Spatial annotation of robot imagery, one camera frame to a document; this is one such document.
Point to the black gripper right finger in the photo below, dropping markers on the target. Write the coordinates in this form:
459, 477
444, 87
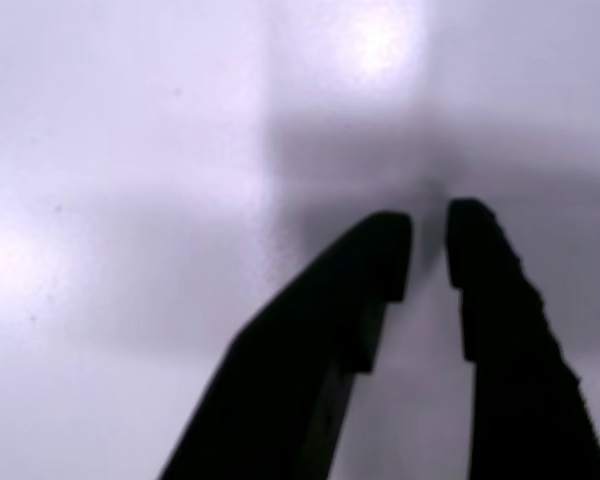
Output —
510, 375

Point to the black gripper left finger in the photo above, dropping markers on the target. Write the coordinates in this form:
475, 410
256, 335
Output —
300, 350

